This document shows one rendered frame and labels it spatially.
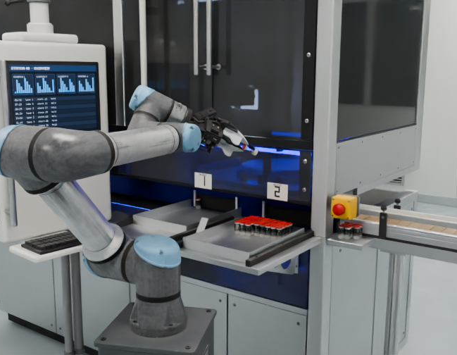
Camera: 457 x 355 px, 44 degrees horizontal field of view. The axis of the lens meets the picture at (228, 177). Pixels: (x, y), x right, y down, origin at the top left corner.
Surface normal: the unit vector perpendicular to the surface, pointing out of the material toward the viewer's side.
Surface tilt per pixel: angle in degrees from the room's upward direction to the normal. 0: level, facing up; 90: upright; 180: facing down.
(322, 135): 90
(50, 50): 90
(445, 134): 90
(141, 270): 90
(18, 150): 76
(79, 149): 70
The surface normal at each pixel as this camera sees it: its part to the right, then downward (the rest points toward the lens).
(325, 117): -0.59, 0.15
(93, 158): 0.65, 0.18
